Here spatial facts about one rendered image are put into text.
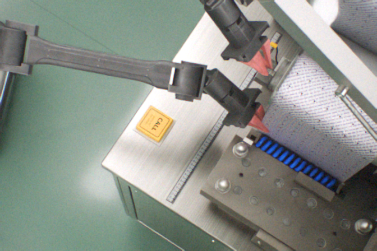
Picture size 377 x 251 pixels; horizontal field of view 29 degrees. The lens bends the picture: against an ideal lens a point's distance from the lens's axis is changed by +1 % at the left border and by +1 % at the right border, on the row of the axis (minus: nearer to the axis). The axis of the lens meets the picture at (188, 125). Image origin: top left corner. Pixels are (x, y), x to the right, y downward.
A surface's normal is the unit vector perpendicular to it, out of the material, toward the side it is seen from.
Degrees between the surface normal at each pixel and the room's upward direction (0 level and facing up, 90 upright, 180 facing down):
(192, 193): 0
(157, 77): 22
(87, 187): 0
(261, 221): 0
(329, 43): 34
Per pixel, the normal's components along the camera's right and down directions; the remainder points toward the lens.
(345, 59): 0.51, 0.08
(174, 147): 0.04, -0.25
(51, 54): 0.05, 0.11
